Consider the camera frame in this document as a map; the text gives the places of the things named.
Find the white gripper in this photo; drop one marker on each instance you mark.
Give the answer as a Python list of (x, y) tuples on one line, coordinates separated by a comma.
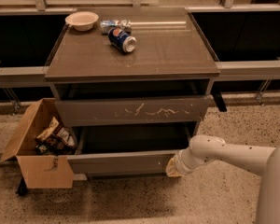
[(184, 165)]

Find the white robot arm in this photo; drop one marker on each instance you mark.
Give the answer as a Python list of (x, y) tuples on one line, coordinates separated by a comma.
[(262, 161)]

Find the grey scratched upper drawer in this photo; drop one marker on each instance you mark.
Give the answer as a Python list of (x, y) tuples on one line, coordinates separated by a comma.
[(131, 111)]

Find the grey drawer cabinet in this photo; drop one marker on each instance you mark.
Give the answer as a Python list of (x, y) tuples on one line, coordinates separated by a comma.
[(170, 59)]

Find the snack bags in box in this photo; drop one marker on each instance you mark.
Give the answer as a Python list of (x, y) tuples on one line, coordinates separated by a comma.
[(55, 140)]

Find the open cardboard box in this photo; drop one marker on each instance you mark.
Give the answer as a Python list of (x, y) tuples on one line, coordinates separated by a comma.
[(38, 171)]

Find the blue pepsi can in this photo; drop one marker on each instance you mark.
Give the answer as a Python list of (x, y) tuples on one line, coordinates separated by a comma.
[(122, 40)]

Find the grey metal railing beam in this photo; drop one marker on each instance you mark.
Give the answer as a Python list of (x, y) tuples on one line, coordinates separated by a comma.
[(34, 76)]

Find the white paper bowl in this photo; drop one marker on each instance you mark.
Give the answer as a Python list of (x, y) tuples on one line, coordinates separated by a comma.
[(82, 20)]

